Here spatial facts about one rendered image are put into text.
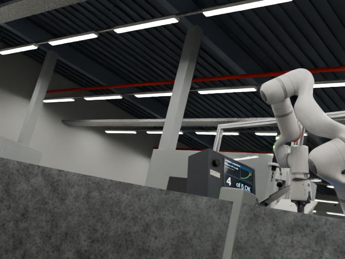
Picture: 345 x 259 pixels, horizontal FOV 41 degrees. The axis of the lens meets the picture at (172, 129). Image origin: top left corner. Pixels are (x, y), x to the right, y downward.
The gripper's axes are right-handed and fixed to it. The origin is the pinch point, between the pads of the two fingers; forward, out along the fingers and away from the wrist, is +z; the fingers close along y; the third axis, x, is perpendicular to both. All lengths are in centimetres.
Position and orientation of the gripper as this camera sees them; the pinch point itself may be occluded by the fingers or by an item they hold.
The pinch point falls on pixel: (300, 210)
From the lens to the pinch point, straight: 232.9
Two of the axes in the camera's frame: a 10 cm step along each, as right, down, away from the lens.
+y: -6.2, 0.6, 7.8
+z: 0.0, 10.0, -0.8
